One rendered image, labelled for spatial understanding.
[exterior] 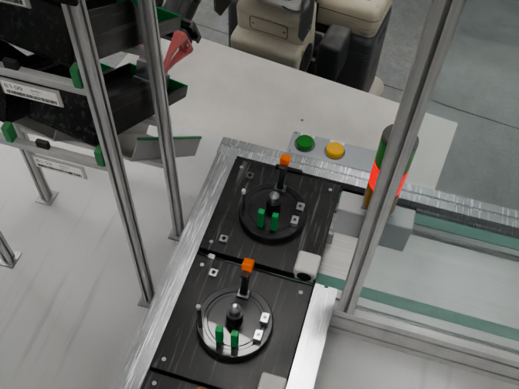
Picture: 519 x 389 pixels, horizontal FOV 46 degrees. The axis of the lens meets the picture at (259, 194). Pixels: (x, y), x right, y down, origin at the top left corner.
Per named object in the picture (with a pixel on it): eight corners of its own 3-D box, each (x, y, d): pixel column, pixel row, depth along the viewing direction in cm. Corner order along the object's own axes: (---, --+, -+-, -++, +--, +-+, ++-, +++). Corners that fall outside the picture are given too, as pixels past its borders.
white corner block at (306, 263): (297, 258, 125) (299, 248, 121) (319, 265, 124) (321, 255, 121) (291, 279, 122) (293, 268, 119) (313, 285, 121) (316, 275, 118)
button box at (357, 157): (291, 146, 148) (293, 129, 143) (378, 167, 145) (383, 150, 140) (284, 168, 144) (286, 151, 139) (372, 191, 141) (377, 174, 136)
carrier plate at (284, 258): (235, 164, 138) (235, 157, 137) (340, 190, 135) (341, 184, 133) (198, 252, 125) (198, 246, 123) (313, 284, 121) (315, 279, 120)
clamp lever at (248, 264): (239, 288, 115) (245, 256, 111) (249, 290, 115) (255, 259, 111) (234, 300, 112) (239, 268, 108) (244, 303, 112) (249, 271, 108)
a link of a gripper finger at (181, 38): (168, 69, 108) (190, 22, 110) (133, 55, 110) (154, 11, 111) (178, 83, 115) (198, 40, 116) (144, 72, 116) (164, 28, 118)
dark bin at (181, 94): (128, 73, 120) (132, 37, 117) (186, 96, 117) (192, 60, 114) (27, 117, 97) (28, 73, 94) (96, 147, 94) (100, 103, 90)
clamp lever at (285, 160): (276, 183, 130) (282, 153, 125) (286, 185, 129) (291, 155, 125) (273, 192, 127) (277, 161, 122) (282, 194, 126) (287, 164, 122)
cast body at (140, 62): (148, 81, 119) (153, 46, 115) (168, 89, 118) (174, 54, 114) (124, 93, 112) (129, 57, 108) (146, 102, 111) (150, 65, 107)
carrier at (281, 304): (196, 258, 124) (192, 224, 114) (312, 291, 121) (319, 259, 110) (150, 370, 110) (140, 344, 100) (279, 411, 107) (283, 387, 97)
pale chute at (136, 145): (144, 134, 138) (150, 115, 137) (195, 156, 135) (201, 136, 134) (70, 135, 111) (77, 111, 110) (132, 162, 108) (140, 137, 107)
